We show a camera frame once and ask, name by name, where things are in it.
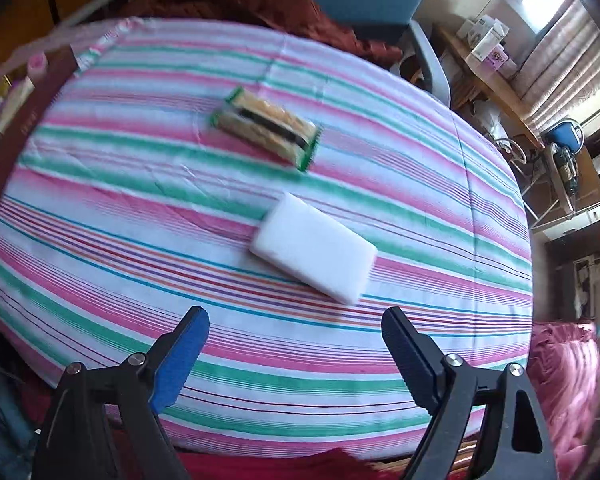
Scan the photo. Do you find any pink quilted cloth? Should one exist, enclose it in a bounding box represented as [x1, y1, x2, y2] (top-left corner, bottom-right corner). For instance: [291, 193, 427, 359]
[527, 320, 600, 480]

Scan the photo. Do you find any green machine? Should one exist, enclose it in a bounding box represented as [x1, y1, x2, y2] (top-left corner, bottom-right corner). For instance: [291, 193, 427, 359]
[550, 145, 581, 196]

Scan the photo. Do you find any white sponge block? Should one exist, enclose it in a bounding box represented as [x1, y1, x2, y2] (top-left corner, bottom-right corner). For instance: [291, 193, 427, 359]
[250, 192, 379, 306]

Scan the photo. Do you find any red cloth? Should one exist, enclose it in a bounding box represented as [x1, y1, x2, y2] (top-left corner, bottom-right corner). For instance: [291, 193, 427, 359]
[180, 447, 431, 480]

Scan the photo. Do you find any small pink box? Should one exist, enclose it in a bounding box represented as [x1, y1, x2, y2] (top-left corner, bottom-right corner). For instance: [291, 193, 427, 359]
[485, 45, 520, 80]

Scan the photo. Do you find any beige snack packet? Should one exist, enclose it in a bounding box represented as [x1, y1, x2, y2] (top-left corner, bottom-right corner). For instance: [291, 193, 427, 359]
[4, 76, 35, 111]

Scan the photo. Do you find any small white carton box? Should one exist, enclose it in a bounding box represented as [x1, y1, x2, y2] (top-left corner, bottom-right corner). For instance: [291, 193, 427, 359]
[457, 15, 496, 41]

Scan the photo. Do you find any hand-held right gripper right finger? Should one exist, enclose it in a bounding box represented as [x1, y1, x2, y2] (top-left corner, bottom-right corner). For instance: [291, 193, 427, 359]
[381, 306, 558, 480]

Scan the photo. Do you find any green-edged biscuit packet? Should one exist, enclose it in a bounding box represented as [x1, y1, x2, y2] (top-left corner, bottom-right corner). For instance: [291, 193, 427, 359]
[210, 86, 322, 172]

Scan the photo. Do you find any striped tablecloth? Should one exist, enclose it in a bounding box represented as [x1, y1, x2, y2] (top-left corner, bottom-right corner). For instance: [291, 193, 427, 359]
[0, 16, 535, 461]

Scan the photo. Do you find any rectangular metal tin box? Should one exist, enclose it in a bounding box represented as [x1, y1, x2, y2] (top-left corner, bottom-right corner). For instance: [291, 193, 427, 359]
[0, 50, 78, 223]

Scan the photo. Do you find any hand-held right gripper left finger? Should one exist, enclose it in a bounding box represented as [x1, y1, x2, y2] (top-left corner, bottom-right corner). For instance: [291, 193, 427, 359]
[32, 305, 211, 480]

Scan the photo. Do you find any small work table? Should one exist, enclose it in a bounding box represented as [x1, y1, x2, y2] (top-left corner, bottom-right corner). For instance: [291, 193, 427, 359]
[527, 142, 600, 233]

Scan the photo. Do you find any wooden wardrobe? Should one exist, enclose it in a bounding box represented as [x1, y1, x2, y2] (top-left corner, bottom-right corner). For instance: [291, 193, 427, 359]
[0, 0, 131, 86]

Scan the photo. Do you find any dark blue cloth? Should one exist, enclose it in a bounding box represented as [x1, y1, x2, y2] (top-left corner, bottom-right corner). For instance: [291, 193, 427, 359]
[0, 350, 36, 480]

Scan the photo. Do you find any wooden desk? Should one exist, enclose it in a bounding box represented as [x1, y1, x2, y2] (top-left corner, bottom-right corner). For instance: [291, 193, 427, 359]
[432, 25, 546, 148]

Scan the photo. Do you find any patterned pink curtain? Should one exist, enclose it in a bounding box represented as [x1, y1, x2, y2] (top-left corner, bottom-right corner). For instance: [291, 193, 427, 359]
[517, 0, 600, 133]

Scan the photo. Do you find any maroon cloth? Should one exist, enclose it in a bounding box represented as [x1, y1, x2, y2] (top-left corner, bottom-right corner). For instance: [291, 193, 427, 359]
[115, 0, 406, 66]

